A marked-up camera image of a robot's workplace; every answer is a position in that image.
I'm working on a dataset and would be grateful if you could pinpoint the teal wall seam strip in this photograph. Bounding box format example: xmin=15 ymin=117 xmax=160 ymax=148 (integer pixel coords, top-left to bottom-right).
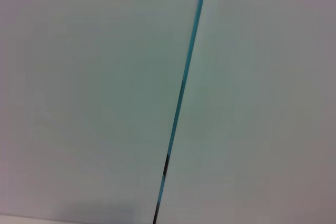
xmin=152 ymin=0 xmax=210 ymax=224

